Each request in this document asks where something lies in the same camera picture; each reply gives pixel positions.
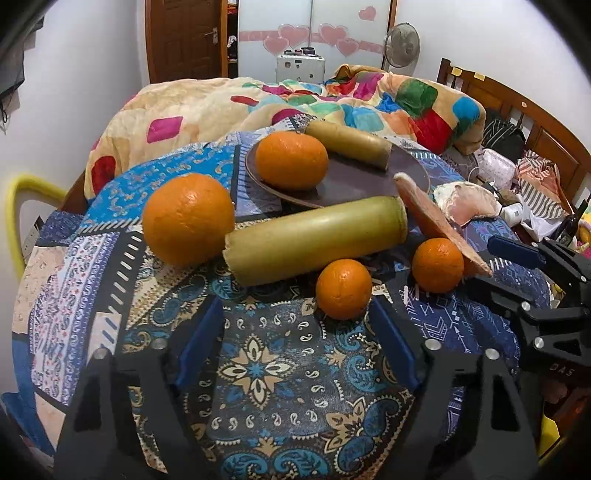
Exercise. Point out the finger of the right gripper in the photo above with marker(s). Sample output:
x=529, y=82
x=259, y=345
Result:
x=516, y=252

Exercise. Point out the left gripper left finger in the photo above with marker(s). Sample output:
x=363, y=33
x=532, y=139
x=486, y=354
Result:
x=99, y=437

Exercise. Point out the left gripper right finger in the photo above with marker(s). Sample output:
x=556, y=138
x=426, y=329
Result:
x=467, y=420

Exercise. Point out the small tangerine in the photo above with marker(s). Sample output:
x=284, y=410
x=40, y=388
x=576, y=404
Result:
x=344, y=289
x=438, y=266

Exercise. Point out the short sugarcane piece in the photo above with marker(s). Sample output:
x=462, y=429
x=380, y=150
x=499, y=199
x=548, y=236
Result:
x=351, y=143

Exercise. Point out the large orange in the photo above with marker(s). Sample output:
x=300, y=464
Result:
x=185, y=221
x=291, y=161

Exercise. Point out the long sugarcane piece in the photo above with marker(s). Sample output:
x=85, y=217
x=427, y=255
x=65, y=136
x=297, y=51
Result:
x=300, y=243

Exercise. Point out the striped fabric bag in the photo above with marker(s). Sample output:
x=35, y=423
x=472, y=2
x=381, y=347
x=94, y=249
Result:
x=540, y=187

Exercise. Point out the yellow cloth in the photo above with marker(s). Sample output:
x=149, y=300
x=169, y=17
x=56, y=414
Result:
x=549, y=436

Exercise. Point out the pink quilted pouch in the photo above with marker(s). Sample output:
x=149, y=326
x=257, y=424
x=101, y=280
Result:
x=496, y=168

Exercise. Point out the black backpack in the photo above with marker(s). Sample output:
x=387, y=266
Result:
x=503, y=137

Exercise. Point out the wooden headboard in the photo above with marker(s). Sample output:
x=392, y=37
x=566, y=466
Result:
x=544, y=134

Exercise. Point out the blue patterned patchwork cloth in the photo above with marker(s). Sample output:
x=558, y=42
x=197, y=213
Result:
x=286, y=393

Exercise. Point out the purple round plate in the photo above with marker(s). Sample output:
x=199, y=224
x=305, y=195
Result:
x=347, y=180

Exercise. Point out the standing electric fan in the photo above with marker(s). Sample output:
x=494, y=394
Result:
x=402, y=48

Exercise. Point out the yellow foam tube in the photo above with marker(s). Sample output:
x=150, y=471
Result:
x=21, y=189

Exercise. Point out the sliding wardrobe with hearts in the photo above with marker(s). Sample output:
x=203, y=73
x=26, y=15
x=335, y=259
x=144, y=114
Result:
x=255, y=33

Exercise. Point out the white box appliance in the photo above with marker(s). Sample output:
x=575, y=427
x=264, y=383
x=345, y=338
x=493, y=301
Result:
x=301, y=68

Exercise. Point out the colourful patchwork blanket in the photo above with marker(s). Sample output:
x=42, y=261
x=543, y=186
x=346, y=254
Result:
x=164, y=117

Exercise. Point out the brown wooden door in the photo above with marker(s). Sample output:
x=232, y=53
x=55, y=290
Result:
x=182, y=39

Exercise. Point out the small black wall monitor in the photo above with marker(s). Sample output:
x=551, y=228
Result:
x=12, y=69

